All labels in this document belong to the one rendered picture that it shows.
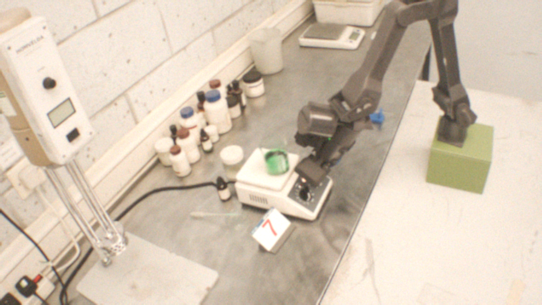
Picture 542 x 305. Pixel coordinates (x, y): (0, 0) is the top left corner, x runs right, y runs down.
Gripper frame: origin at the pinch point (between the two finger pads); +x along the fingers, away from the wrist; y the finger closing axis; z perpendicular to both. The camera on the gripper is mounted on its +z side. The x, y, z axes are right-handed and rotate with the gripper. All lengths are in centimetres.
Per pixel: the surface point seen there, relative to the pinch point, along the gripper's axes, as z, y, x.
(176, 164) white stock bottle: 29.9, 11.3, 23.2
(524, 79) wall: -52, -153, 2
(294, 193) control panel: 0.1, 7.1, 4.0
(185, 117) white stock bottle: 39.4, -1.0, 20.9
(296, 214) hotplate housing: -3.3, 9.0, 7.1
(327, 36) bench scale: 35, -78, 17
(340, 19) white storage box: 41, -102, 19
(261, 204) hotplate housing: 4.4, 10.5, 11.0
